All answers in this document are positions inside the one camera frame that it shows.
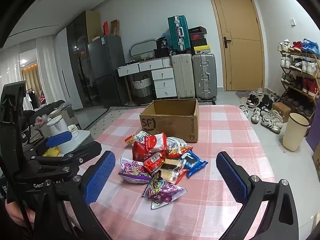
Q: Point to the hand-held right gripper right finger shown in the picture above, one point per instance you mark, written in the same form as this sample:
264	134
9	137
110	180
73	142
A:
232	177

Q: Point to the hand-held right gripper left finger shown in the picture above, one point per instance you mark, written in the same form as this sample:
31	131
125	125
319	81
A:
100	177

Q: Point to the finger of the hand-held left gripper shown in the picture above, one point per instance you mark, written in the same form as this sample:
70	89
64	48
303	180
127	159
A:
58	138
85	152

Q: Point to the blue cookie packet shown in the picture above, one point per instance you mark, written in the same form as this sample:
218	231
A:
193	163

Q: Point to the large red snack packet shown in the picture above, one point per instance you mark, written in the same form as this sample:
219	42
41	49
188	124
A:
140	152

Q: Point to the thin red snack packet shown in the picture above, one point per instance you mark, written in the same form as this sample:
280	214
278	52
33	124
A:
180	177

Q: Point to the red snack packet blue label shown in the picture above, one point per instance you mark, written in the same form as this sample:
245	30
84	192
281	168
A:
155	161

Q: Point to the white red snack packet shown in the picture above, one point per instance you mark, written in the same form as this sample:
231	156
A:
146	138

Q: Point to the brown gold snack packet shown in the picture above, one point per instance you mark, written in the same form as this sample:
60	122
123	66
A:
170	171

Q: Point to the silver orange snack packet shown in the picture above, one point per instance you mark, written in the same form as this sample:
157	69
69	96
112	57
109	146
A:
176	145

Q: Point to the brown cardboard box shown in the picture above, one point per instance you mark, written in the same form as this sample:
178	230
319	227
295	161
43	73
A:
162	127

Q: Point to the person's left hand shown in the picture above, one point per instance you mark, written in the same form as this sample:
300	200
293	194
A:
18	212

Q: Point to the yellow plastic bag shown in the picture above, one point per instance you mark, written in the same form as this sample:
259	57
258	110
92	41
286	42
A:
51	152

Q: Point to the dark clothes pile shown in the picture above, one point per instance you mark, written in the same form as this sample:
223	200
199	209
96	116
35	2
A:
47	106

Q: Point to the pink plaid tablecloth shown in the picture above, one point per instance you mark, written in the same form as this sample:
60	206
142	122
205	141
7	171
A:
225	135

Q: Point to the tan curtain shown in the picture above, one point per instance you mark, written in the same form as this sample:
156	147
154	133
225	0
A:
31	80

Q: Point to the white wardrobe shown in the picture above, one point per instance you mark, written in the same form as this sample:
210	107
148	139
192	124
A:
67	80

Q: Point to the scattered pairs of shoes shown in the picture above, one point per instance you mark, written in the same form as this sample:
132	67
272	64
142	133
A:
270	120

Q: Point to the white sheer curtain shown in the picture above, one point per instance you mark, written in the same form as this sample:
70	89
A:
48	67

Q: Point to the cream waste bin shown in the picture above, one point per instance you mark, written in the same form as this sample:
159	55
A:
295	135

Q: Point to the dark glass cabinet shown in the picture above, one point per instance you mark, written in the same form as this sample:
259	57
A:
77	62

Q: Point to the grey doormat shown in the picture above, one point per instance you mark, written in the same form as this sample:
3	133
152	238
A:
241	95

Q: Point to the small cardboard box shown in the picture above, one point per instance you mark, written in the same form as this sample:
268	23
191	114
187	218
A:
281	108

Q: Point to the printed cardboard box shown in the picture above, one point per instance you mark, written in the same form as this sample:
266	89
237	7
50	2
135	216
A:
317	160

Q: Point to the dark grey refrigerator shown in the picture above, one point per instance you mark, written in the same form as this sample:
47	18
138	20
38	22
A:
107	67

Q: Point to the white woven basket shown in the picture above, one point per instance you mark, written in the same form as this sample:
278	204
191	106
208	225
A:
142	87

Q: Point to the purple bag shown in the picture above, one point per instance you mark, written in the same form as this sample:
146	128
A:
314	137

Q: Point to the white dresser with drawers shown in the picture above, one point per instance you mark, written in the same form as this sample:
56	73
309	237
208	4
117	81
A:
162	85

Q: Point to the silver suitcase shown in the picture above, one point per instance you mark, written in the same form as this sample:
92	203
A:
203	77

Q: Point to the beige suitcase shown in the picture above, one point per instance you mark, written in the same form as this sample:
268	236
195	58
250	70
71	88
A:
183	77

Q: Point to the oval grey framed mirror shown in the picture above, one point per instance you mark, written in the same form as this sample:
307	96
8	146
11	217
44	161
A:
142	46

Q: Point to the tan wooden door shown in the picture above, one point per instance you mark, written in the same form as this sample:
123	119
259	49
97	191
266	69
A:
240	55

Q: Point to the flat brown cardboard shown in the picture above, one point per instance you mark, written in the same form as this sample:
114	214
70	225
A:
115	27

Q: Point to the black storage box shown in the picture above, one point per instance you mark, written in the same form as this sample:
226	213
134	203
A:
162	53

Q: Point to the rows of assorted sneakers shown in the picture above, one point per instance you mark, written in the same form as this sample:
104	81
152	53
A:
297	65

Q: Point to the yellow black shoe box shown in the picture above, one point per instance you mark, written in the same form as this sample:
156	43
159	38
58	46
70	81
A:
201	50

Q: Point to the black printed bag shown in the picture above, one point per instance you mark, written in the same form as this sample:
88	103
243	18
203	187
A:
162	43

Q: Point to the blue plastic bag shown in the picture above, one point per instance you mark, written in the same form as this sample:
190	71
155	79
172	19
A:
165	36

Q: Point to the red black shoe box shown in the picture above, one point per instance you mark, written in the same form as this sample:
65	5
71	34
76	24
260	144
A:
198	37

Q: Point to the teal suitcase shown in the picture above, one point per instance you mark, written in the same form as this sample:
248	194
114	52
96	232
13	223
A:
178	35

